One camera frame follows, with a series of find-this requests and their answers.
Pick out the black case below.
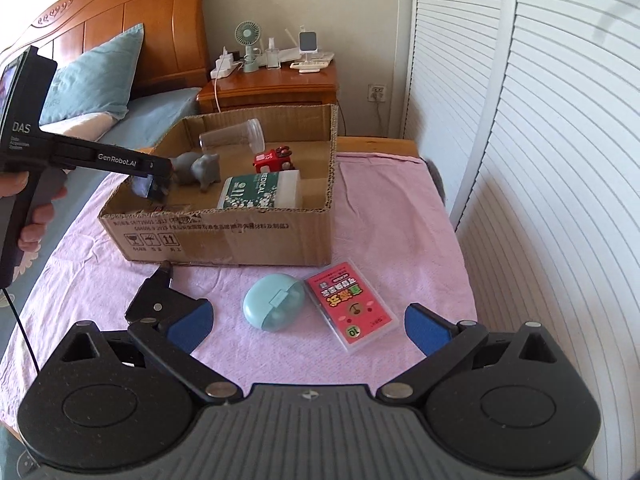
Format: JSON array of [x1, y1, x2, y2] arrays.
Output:
[[125, 261, 200, 330]]

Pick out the red refill card box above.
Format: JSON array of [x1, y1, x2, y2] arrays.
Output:
[[304, 260, 398, 353]]

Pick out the teal earbud case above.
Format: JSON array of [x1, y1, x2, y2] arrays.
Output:
[[242, 273, 306, 333]]

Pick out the grey toy elephant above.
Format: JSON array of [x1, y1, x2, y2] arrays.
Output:
[[170, 152, 221, 192]]

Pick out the white medical wipes canister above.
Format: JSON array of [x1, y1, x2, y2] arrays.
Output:
[[217, 170, 303, 209]]

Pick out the red toy train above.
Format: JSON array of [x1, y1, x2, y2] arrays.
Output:
[[253, 145, 295, 174]]

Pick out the clear plastic jar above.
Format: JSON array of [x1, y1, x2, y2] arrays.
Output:
[[198, 118, 266, 154]]

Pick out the black toy cube red buttons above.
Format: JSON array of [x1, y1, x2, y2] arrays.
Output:
[[131, 174, 171, 203]]

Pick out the person's left hand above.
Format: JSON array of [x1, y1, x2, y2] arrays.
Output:
[[0, 170, 68, 254]]

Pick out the blue pillow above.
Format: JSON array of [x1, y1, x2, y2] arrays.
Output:
[[40, 23, 144, 125]]

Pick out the cardboard box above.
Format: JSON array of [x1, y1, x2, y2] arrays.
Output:
[[99, 105, 338, 266]]

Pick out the pink blanket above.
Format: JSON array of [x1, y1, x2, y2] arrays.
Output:
[[1, 154, 476, 428]]

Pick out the blue bed sheet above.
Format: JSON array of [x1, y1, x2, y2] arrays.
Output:
[[0, 86, 202, 340]]

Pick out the wooden headboard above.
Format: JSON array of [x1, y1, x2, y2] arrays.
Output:
[[1, 0, 210, 99]]

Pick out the white power strip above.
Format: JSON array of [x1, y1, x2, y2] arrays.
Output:
[[210, 48, 241, 80]]

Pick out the wooden nightstand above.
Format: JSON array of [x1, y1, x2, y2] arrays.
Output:
[[196, 62, 338, 114]]

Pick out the green desk fan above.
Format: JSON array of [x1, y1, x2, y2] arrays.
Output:
[[234, 21, 262, 74]]

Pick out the small clear bottle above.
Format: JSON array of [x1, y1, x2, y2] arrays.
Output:
[[264, 37, 281, 70]]

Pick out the white louvered wardrobe door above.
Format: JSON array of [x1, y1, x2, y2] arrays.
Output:
[[404, 0, 639, 479]]

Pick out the white smart display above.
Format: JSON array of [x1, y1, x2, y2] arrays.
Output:
[[298, 29, 319, 58]]

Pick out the black cable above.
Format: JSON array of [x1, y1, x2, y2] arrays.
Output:
[[2, 286, 42, 376]]

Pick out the wall socket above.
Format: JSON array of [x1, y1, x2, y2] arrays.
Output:
[[368, 84, 386, 103]]

